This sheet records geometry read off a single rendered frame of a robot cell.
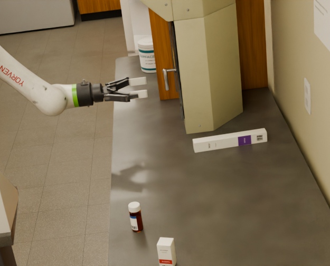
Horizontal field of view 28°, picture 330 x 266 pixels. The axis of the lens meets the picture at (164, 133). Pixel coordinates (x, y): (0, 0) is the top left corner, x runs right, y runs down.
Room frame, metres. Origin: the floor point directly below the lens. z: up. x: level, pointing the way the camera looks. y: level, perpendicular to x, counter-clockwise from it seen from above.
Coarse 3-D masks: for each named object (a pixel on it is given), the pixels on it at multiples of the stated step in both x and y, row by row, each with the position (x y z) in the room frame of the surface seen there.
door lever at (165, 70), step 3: (165, 69) 2.41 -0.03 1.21; (168, 69) 2.42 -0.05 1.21; (171, 69) 2.42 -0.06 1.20; (174, 69) 2.41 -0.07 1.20; (165, 72) 2.41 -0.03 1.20; (165, 75) 2.41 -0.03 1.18; (165, 78) 2.41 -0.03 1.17; (165, 81) 2.41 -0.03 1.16; (165, 84) 2.41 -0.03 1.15; (168, 84) 2.41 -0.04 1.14; (165, 87) 2.41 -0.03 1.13; (168, 87) 2.41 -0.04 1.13
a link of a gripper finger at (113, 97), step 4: (104, 96) 2.36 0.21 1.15; (108, 96) 2.35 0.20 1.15; (112, 96) 2.34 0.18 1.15; (116, 96) 2.34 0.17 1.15; (120, 96) 2.33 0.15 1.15; (124, 96) 2.32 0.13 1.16; (108, 100) 2.35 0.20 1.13; (112, 100) 2.35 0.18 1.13; (116, 100) 2.34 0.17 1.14; (120, 100) 2.33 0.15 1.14; (124, 100) 2.32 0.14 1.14
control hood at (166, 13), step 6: (144, 0) 2.37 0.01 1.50; (150, 0) 2.37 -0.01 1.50; (156, 0) 2.37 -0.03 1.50; (162, 0) 2.37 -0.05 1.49; (168, 0) 2.37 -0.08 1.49; (150, 6) 2.37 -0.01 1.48; (156, 6) 2.37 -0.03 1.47; (162, 6) 2.37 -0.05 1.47; (168, 6) 2.37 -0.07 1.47; (156, 12) 2.37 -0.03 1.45; (162, 12) 2.37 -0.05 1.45; (168, 12) 2.37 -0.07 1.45; (168, 18) 2.37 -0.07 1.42
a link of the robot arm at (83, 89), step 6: (78, 84) 2.42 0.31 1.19; (84, 84) 2.41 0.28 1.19; (90, 84) 2.43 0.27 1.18; (78, 90) 2.39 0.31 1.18; (84, 90) 2.39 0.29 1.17; (90, 90) 2.39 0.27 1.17; (78, 96) 2.38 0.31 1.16; (84, 96) 2.38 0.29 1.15; (90, 96) 2.38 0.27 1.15; (78, 102) 2.38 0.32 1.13; (84, 102) 2.38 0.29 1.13; (90, 102) 2.38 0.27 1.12
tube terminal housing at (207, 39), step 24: (192, 0) 2.37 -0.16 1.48; (216, 0) 2.42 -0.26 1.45; (192, 24) 2.37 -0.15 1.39; (216, 24) 2.42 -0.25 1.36; (192, 48) 2.37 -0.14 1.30; (216, 48) 2.41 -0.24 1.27; (192, 72) 2.37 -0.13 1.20; (216, 72) 2.40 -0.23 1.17; (192, 96) 2.37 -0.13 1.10; (216, 96) 2.39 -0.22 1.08; (240, 96) 2.50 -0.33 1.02; (192, 120) 2.37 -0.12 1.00; (216, 120) 2.38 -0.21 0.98
